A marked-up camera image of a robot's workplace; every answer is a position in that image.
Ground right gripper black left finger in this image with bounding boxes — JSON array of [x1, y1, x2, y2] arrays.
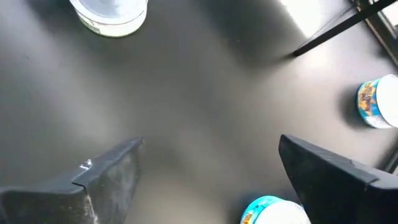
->
[[0, 136, 144, 224]]

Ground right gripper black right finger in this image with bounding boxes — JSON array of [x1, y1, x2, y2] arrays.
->
[[278, 133, 398, 224]]

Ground turquoise yellow tuna can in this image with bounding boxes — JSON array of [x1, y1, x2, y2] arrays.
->
[[239, 195, 312, 224], [356, 73, 398, 129]]

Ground white green round can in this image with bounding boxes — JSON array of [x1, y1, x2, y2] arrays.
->
[[68, 0, 149, 39]]

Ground wooden shelf with black legs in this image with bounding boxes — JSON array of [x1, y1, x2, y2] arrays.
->
[[292, 0, 398, 58]]

